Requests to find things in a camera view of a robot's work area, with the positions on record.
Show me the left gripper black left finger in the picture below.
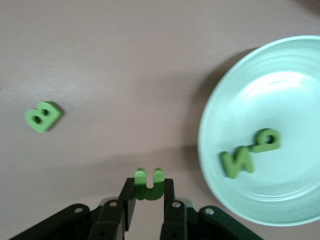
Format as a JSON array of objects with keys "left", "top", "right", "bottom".
[{"left": 8, "top": 177, "right": 138, "bottom": 240}]

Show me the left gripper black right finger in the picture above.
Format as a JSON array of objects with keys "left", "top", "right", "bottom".
[{"left": 159, "top": 178, "right": 264, "bottom": 240}]

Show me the green foam letter n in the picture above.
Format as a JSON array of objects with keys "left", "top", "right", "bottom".
[
  {"left": 134, "top": 167, "right": 166, "bottom": 202},
  {"left": 219, "top": 146, "right": 256, "bottom": 180}
]

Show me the green foam letter P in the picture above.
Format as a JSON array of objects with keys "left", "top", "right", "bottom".
[{"left": 246, "top": 128, "right": 283, "bottom": 154}]

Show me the green foam letter B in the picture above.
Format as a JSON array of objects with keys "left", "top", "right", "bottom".
[{"left": 24, "top": 101, "right": 63, "bottom": 134}]

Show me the green plate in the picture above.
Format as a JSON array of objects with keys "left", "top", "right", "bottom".
[{"left": 197, "top": 34, "right": 320, "bottom": 227}]

